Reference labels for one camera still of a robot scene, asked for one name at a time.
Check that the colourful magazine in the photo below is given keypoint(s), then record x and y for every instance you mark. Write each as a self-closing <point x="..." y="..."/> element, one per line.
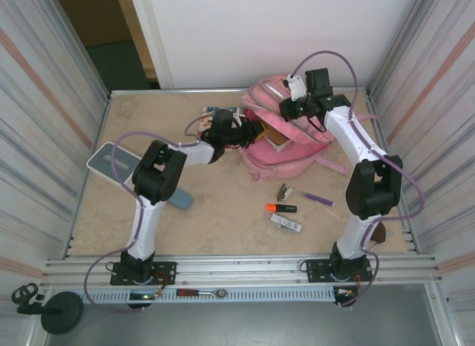
<point x="208" y="116"/>

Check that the dark brown book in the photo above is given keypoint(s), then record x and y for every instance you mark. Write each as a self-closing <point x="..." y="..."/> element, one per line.
<point x="276" y="138"/>

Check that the pink backpack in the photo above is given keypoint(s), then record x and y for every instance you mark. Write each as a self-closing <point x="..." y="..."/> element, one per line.
<point x="282" y="160"/>

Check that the small grey clip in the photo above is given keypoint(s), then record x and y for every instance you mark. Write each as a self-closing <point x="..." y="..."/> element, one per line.
<point x="284" y="192"/>

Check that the orange black highlighter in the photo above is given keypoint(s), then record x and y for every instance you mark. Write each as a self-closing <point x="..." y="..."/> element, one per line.
<point x="282" y="208"/>

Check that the blue grey oval case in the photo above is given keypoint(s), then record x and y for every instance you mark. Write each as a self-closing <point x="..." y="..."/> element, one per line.
<point x="183" y="199"/>

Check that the purple pen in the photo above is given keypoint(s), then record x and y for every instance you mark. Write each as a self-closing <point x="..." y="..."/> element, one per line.
<point x="317" y="198"/>

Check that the silver lead box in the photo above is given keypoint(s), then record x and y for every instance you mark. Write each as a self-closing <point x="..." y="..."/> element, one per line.
<point x="285" y="222"/>

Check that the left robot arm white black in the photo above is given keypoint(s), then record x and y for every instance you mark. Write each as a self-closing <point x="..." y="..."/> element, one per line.
<point x="143" y="231"/>

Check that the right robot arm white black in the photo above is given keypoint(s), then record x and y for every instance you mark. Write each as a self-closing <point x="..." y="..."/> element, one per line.
<point x="360" y="145"/>

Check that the white grey tissue box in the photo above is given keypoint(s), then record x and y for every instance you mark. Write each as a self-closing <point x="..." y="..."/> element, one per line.
<point x="100" y="160"/>

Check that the small brown block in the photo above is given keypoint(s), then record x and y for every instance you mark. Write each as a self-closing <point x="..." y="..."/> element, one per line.
<point x="379" y="235"/>

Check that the small circuit board with LED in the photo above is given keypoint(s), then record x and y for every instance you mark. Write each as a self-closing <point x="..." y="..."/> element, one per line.
<point x="143" y="296"/>

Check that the black round stand base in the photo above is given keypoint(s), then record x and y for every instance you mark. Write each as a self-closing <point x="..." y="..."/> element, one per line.
<point x="61" y="312"/>

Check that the black clip on stand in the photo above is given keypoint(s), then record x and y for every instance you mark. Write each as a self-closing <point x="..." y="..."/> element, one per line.
<point x="24" y="291"/>

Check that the aluminium table edge rail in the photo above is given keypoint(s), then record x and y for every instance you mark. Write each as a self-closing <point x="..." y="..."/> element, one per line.
<point x="148" y="91"/>

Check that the aluminium mounting rail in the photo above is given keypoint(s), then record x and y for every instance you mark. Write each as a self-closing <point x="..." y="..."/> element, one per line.
<point x="241" y="266"/>

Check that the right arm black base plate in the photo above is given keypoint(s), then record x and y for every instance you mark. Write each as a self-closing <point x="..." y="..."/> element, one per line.
<point x="315" y="270"/>

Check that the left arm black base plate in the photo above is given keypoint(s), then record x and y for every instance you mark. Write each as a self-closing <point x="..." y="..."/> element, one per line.
<point x="167" y="268"/>

